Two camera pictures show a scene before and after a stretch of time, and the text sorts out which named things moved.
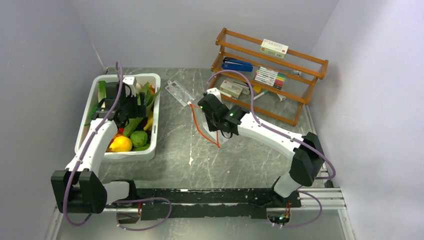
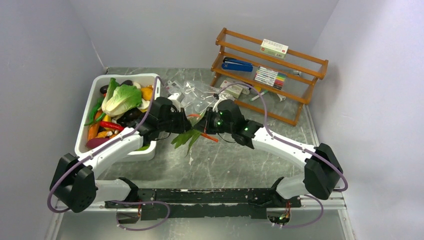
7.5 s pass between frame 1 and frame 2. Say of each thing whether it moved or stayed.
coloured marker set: stayed
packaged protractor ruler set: stayed
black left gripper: moved
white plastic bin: stayed
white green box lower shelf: stayed
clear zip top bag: moved
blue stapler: stayed
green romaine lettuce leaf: moved
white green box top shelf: stayed
